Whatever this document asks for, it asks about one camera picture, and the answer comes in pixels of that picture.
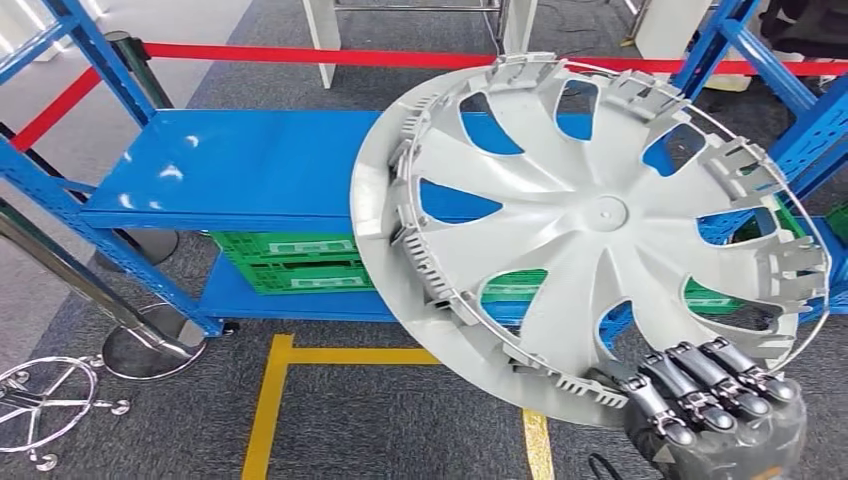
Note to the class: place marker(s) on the grey plastic wheel cover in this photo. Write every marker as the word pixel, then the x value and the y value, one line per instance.
pixel 596 218

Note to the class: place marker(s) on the black-topped barrier post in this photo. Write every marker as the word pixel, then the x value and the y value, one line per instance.
pixel 142 73

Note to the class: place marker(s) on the short red barrier belt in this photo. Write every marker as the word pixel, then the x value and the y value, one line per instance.
pixel 53 109

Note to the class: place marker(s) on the white desk with angled legs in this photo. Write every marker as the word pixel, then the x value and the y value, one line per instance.
pixel 676 26

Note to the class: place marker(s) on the person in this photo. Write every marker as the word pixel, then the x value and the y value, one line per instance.
pixel 725 83

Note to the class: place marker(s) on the yellow floor tape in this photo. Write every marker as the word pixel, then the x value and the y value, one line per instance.
pixel 272 411

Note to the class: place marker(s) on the clear plastic film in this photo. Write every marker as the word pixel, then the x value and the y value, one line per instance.
pixel 768 447

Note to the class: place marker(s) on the long red barrier belt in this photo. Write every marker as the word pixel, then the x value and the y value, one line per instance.
pixel 298 54

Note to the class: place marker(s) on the chrome stanchion with round base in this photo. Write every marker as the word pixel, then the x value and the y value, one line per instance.
pixel 152 344

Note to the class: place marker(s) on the blue metal shelf rack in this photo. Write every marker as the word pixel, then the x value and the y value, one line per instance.
pixel 252 159

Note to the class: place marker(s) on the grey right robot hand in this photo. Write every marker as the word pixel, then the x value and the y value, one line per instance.
pixel 702 397

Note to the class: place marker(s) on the white desk with steel rails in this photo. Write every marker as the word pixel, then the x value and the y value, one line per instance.
pixel 321 40

